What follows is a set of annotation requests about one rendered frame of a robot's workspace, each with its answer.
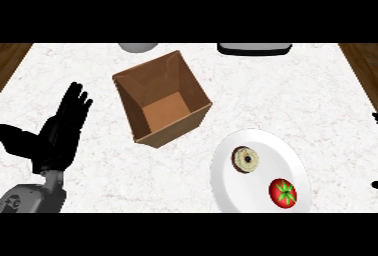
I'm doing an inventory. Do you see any red tomato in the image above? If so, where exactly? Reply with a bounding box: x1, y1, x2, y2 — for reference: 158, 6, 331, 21
267, 178, 298, 210

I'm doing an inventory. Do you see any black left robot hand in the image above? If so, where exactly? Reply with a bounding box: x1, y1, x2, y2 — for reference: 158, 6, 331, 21
0, 81, 95, 175

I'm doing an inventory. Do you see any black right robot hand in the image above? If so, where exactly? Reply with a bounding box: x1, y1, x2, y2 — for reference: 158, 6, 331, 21
371, 112, 378, 190

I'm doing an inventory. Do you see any white oval plate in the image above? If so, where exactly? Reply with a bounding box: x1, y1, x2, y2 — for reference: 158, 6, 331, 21
210, 128, 313, 214

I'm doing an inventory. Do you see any black and grey appliance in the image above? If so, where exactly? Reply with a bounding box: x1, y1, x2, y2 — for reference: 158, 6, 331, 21
216, 42, 294, 57

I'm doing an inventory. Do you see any brown cardboard box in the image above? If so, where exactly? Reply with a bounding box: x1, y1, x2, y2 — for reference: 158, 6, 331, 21
111, 50, 214, 149

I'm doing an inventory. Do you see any grey round object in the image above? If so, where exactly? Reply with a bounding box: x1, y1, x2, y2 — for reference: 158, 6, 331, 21
117, 42, 160, 54

